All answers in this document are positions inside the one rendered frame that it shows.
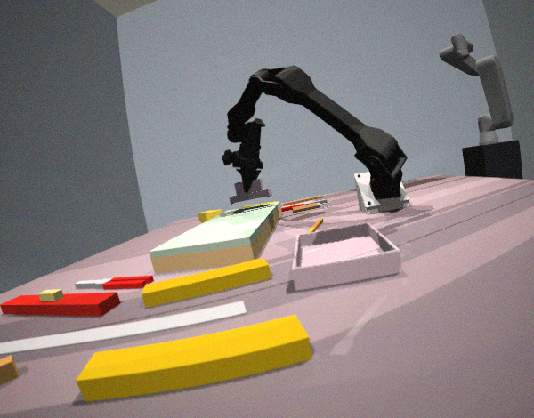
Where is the small orange-brown cube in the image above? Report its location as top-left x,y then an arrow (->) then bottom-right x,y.
0,355 -> 19,385

